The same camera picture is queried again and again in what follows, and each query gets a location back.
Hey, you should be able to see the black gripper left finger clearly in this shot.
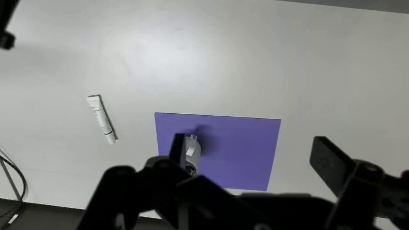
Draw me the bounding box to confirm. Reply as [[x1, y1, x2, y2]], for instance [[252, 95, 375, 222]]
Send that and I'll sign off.
[[76, 132, 241, 230]]

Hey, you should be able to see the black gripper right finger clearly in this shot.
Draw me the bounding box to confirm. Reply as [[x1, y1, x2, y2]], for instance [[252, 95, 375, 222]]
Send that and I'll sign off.
[[310, 136, 409, 230]]

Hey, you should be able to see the white cup with dark lid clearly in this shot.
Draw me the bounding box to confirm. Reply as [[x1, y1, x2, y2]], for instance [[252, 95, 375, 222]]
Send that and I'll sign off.
[[183, 134, 204, 174]]

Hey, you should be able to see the white squeeze tube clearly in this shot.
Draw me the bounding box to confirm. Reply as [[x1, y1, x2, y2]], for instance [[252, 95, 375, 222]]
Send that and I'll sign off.
[[86, 94, 119, 146]]

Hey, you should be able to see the purple rectangular mat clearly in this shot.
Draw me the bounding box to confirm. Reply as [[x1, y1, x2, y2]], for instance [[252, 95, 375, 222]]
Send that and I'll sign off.
[[154, 112, 283, 192]]

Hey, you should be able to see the thin black cable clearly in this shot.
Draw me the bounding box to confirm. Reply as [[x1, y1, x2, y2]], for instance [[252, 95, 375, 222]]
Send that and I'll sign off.
[[0, 149, 30, 203]]

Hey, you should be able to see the black camera stand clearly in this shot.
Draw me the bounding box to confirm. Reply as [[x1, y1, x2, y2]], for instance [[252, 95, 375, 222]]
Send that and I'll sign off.
[[0, 0, 21, 52]]

